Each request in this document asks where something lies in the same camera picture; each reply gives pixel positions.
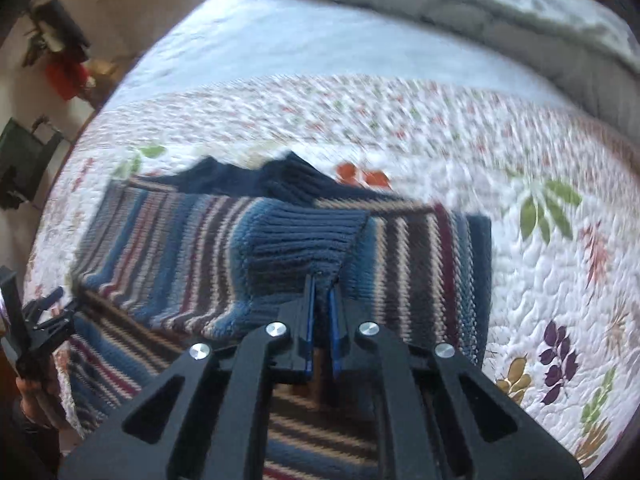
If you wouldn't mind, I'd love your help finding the grey duvet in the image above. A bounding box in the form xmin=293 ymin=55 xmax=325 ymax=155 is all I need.
xmin=227 ymin=0 xmax=640 ymax=133

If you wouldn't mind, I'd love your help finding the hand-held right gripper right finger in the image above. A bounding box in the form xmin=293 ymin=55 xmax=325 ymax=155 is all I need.
xmin=326 ymin=284 xmax=584 ymax=480

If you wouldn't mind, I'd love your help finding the black box-shaped object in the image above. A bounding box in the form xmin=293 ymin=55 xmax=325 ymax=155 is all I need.
xmin=29 ymin=0 xmax=92 ymax=52

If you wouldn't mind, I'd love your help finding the floral quilted bedspread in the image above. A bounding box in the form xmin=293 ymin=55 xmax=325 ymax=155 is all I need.
xmin=25 ymin=74 xmax=640 ymax=476

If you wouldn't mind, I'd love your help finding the striped knit sweater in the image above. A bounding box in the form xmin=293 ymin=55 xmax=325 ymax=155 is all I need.
xmin=60 ymin=152 xmax=493 ymax=480

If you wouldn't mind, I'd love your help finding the tan cardboard piece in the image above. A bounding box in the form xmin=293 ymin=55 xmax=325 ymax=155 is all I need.
xmin=87 ymin=59 xmax=122 ymax=87

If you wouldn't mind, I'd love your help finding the red object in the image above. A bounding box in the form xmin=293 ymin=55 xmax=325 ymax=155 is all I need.
xmin=44 ymin=51 xmax=97 ymax=102

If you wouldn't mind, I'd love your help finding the light blue bed sheet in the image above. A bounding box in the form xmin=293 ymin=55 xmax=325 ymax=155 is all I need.
xmin=97 ymin=0 xmax=561 ymax=116

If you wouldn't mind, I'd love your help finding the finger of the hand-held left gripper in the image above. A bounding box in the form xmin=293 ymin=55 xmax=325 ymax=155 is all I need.
xmin=24 ymin=287 xmax=65 ymax=318
xmin=30 ymin=300 xmax=82 ymax=356

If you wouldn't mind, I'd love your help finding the dark green object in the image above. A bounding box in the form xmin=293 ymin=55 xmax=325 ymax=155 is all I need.
xmin=0 ymin=116 xmax=67 ymax=211

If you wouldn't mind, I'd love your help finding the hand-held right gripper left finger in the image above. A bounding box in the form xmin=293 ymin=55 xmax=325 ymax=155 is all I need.
xmin=59 ymin=274 xmax=318 ymax=480

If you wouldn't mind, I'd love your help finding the person's left hand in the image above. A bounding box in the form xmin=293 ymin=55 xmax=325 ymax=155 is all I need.
xmin=14 ymin=376 xmax=57 ymax=428

